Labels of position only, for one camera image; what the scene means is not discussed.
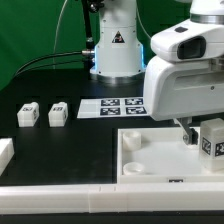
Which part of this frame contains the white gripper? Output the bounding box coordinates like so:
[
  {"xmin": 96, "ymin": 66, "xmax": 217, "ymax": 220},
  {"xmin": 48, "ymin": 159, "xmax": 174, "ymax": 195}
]
[{"xmin": 143, "ymin": 20, "xmax": 224, "ymax": 145}]

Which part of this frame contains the white square tabletop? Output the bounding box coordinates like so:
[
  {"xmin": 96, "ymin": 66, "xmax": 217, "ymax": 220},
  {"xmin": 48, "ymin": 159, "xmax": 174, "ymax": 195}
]
[{"xmin": 117, "ymin": 127, "xmax": 224, "ymax": 184}]

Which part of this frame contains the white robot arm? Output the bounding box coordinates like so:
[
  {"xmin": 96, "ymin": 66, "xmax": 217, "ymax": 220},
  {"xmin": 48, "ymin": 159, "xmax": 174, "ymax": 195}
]
[{"xmin": 90, "ymin": 0, "xmax": 224, "ymax": 144}]

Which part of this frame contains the white sheet with markers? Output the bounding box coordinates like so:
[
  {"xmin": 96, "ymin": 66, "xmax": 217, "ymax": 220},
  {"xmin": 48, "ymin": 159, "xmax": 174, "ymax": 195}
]
[{"xmin": 77, "ymin": 97, "xmax": 147, "ymax": 119}]

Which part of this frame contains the white front fence bar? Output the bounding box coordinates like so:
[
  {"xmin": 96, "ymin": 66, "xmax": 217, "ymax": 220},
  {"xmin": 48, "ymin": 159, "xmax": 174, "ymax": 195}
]
[{"xmin": 0, "ymin": 183, "xmax": 224, "ymax": 215}]

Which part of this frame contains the white left fence block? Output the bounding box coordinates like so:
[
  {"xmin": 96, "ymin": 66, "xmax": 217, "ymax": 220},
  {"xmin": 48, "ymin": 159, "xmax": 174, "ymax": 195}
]
[{"xmin": 0, "ymin": 138, "xmax": 14, "ymax": 176}]

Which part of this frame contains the black camera pole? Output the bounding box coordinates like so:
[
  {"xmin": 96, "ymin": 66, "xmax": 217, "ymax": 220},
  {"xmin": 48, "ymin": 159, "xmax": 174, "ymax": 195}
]
[{"xmin": 81, "ymin": 0, "xmax": 104, "ymax": 69}]

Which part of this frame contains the grey thin cable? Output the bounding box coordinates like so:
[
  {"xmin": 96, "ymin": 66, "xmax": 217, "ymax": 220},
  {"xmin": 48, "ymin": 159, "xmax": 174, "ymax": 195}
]
[{"xmin": 52, "ymin": 0, "xmax": 70, "ymax": 70}]

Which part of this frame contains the black thick cable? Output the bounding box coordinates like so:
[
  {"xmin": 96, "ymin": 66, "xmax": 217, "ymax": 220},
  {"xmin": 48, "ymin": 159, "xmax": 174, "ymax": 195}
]
[{"xmin": 12, "ymin": 50, "xmax": 84, "ymax": 80}]

